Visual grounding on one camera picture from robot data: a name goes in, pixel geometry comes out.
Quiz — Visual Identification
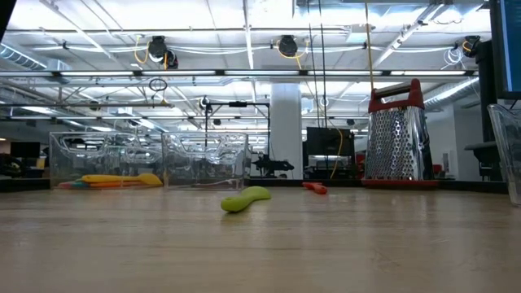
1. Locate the green silicone spoon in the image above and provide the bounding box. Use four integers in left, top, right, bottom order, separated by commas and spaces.
220, 185, 274, 214

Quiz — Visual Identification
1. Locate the yellow silicone spatula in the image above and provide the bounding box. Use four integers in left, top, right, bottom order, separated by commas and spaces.
79, 173, 164, 188

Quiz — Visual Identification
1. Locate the white building column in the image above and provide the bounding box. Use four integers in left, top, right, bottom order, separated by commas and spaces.
269, 82, 304, 181

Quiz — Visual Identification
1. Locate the clear plastic bin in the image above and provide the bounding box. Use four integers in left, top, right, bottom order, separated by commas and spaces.
161, 131, 251, 192
485, 103, 521, 208
48, 131, 164, 191

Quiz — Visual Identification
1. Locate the black background screen cart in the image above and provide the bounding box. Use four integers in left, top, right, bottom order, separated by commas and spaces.
303, 126, 357, 180

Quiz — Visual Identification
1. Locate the red silicone spoon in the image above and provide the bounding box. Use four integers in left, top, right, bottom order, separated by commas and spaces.
301, 181, 330, 196

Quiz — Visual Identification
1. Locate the long ceiling light strip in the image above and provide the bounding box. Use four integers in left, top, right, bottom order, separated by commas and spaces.
0, 69, 478, 79

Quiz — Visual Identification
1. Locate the dark grey desk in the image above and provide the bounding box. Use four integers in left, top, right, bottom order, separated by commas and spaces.
464, 140, 505, 182

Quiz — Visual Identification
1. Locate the computer monitor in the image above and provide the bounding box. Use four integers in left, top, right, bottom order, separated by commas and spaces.
489, 0, 521, 102

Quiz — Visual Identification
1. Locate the black background stand frame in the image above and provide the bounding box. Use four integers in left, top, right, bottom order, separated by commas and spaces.
202, 95, 273, 180

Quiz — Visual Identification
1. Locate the yellow background cable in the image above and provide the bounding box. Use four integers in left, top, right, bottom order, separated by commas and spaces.
328, 127, 345, 179

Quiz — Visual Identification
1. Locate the black ceiling cable reel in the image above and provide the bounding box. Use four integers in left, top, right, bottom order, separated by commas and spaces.
461, 35, 483, 59
277, 34, 300, 59
146, 35, 180, 71

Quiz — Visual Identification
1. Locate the red-handled steel box grater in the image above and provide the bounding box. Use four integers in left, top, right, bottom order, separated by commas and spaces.
361, 78, 440, 190

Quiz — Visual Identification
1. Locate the yellow hanging cable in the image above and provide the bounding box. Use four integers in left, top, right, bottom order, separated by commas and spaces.
363, 0, 376, 92

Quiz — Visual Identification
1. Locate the black monitor stand post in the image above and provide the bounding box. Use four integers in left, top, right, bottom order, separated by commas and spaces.
475, 38, 497, 143

